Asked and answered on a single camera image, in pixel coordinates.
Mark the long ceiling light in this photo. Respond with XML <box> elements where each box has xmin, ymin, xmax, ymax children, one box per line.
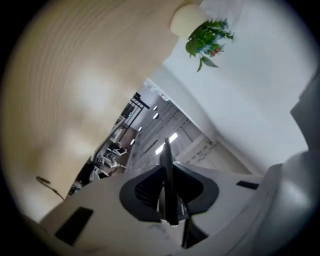
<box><xmin>154</xmin><ymin>132</ymin><xmax>179</xmax><ymax>156</ymax></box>

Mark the black metal railing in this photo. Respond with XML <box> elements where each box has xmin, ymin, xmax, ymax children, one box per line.
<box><xmin>115</xmin><ymin>91</ymin><xmax>151</xmax><ymax>136</ymax></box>

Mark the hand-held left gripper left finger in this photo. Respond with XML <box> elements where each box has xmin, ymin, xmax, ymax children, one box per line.
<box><xmin>39</xmin><ymin>164</ymin><xmax>181</xmax><ymax>251</ymax></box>

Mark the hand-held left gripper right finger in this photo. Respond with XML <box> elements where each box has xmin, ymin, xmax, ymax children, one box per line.
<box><xmin>174</xmin><ymin>162</ymin><xmax>263</xmax><ymax>236</ymax></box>

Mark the flower plant in cream pot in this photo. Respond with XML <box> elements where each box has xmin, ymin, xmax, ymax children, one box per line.
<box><xmin>169</xmin><ymin>3</ymin><xmax>236</xmax><ymax>73</ymax></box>

